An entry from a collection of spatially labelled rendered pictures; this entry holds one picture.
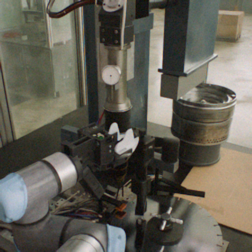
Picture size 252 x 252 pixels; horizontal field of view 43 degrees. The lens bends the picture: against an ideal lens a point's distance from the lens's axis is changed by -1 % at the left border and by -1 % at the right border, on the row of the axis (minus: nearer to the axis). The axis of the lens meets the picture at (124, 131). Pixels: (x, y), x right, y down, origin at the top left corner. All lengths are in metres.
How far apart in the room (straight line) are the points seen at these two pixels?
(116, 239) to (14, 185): 0.20
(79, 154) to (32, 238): 0.18
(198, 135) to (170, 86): 0.46
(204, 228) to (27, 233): 0.57
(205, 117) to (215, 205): 0.38
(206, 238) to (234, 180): 0.65
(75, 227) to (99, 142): 0.17
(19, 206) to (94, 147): 0.19
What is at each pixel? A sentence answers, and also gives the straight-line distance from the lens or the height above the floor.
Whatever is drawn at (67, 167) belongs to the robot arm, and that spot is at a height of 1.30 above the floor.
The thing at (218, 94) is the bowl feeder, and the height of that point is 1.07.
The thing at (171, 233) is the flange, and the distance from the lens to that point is 0.97.
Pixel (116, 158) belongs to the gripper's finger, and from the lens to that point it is 0.70.
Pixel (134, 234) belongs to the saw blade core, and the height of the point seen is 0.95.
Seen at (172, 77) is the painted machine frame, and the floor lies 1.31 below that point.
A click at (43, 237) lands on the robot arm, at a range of 0.63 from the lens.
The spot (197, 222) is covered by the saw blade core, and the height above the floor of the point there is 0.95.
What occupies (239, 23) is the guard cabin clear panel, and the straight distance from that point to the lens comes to 1.80.
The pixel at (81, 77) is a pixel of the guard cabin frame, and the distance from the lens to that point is 2.34.
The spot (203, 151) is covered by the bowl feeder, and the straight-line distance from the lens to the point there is 1.60.
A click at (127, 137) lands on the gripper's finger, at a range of 0.73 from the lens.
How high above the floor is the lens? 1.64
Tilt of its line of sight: 27 degrees down
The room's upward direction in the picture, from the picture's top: straight up
